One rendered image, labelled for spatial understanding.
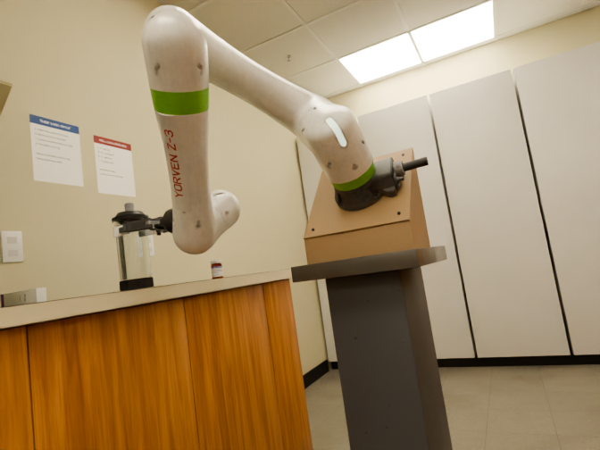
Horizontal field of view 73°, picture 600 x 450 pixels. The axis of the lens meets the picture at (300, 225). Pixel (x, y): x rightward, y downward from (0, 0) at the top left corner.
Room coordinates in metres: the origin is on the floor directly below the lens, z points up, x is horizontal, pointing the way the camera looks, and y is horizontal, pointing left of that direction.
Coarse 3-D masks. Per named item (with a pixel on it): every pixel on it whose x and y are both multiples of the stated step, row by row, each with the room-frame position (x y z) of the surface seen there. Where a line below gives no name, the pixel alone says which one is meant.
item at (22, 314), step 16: (272, 272) 1.66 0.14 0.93; (288, 272) 1.78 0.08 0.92; (144, 288) 1.07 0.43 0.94; (160, 288) 1.11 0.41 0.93; (176, 288) 1.17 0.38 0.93; (192, 288) 1.23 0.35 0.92; (208, 288) 1.29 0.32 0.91; (224, 288) 1.37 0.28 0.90; (32, 304) 0.81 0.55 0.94; (48, 304) 0.84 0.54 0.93; (64, 304) 0.87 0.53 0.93; (80, 304) 0.90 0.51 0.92; (96, 304) 0.94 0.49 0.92; (112, 304) 0.98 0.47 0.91; (128, 304) 1.02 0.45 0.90; (0, 320) 0.76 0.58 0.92; (16, 320) 0.78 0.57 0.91; (32, 320) 0.81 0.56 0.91; (48, 320) 0.84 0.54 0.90
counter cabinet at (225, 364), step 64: (64, 320) 0.90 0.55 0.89; (128, 320) 1.05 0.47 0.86; (192, 320) 1.26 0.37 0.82; (256, 320) 1.57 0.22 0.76; (0, 384) 0.78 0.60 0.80; (64, 384) 0.89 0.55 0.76; (128, 384) 1.03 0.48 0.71; (192, 384) 1.23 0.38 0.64; (256, 384) 1.52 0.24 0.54; (0, 448) 0.77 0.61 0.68; (64, 448) 0.88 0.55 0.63; (128, 448) 1.02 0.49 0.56; (192, 448) 1.21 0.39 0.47; (256, 448) 1.48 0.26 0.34
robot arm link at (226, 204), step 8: (216, 192) 1.06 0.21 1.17; (224, 192) 1.06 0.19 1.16; (216, 200) 1.03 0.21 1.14; (224, 200) 1.04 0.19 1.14; (232, 200) 1.06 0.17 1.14; (216, 208) 1.01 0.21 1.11; (224, 208) 1.03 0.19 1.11; (232, 208) 1.06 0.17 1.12; (224, 216) 1.02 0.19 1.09; (232, 216) 1.06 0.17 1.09; (224, 224) 1.03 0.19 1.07; (232, 224) 1.08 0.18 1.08
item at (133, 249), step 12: (120, 240) 1.21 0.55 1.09; (132, 240) 1.21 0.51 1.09; (144, 240) 1.23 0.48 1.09; (120, 252) 1.21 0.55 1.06; (132, 252) 1.21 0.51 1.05; (144, 252) 1.23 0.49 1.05; (120, 264) 1.22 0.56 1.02; (132, 264) 1.20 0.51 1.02; (144, 264) 1.22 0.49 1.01; (120, 276) 1.23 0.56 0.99; (132, 276) 1.20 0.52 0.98; (144, 276) 1.22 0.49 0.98
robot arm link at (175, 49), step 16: (160, 16) 0.68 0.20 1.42; (176, 16) 0.68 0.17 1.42; (144, 32) 0.70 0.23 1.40; (160, 32) 0.68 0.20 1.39; (176, 32) 0.68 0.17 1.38; (192, 32) 0.70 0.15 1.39; (144, 48) 0.71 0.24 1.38; (160, 48) 0.69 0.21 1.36; (176, 48) 0.69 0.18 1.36; (192, 48) 0.70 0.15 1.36; (160, 64) 0.71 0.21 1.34; (176, 64) 0.71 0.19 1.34; (192, 64) 0.72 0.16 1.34; (208, 64) 0.77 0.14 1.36; (160, 80) 0.73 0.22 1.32; (176, 80) 0.72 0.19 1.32; (192, 80) 0.74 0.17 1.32; (208, 80) 0.78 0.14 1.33; (160, 96) 0.75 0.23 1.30; (176, 96) 0.74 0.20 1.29; (192, 96) 0.75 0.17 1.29; (208, 96) 0.79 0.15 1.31; (160, 112) 0.77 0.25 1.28; (176, 112) 0.76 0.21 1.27; (192, 112) 0.77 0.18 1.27
